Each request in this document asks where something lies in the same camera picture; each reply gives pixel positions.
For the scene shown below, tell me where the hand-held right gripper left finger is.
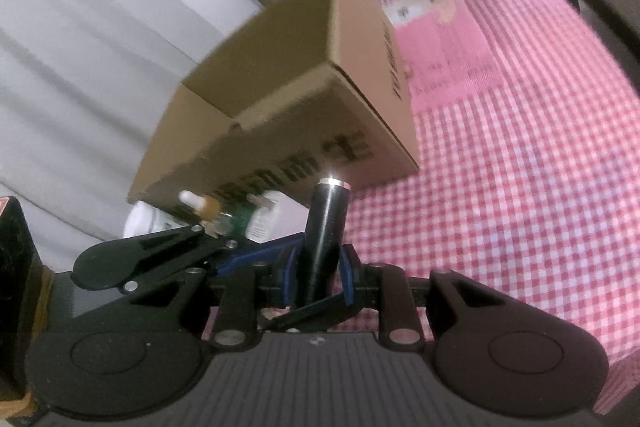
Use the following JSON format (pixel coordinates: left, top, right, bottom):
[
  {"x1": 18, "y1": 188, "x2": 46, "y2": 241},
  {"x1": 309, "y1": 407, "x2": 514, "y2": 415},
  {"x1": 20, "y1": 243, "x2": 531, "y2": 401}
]
[{"x1": 122, "y1": 249, "x2": 302, "y2": 351}]

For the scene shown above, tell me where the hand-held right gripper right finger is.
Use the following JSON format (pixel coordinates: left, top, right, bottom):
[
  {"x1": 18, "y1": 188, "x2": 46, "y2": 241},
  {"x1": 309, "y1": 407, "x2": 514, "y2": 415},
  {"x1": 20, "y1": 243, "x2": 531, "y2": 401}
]
[{"x1": 341, "y1": 246, "x2": 506, "y2": 348}]

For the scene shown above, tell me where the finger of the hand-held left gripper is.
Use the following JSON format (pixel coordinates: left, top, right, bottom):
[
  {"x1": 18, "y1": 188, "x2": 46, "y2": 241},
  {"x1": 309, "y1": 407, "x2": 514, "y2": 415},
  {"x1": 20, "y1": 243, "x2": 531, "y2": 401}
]
[
  {"x1": 263, "y1": 293, "x2": 351, "y2": 333},
  {"x1": 71, "y1": 227, "x2": 306, "y2": 292}
]

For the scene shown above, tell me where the black cylinder tube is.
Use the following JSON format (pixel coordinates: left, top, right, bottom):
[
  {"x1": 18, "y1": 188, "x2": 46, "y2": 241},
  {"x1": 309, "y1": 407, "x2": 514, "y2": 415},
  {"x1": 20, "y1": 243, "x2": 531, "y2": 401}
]
[{"x1": 295, "y1": 177, "x2": 353, "y2": 308}]

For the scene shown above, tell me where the green glass dropper bottle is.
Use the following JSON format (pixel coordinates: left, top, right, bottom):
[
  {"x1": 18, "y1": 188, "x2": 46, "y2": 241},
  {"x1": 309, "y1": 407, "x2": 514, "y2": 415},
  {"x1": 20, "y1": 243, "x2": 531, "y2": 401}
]
[{"x1": 180, "y1": 189, "x2": 251, "y2": 238}]

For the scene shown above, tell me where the white plastic bottle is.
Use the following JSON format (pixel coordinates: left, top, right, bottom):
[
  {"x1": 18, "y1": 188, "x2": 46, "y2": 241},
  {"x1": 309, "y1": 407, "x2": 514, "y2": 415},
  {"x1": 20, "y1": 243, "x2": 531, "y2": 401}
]
[{"x1": 122, "y1": 189, "x2": 292, "y2": 245}]

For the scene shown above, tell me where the brown cardboard box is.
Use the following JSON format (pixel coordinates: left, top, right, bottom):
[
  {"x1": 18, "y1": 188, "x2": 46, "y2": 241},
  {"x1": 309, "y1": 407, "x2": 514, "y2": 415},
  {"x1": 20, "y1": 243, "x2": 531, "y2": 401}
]
[{"x1": 127, "y1": 0, "x2": 421, "y2": 210}]

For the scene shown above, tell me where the pink checkered tablecloth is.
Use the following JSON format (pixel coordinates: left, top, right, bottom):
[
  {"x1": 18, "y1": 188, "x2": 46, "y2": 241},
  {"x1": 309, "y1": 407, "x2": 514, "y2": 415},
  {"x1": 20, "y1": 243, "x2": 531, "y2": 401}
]
[{"x1": 210, "y1": 0, "x2": 640, "y2": 415}]

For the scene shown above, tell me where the white curtain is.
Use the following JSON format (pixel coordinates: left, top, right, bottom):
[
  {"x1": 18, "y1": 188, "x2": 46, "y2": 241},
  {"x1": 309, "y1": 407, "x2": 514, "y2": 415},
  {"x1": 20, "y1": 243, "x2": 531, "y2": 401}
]
[{"x1": 0, "y1": 0, "x2": 266, "y2": 253}]

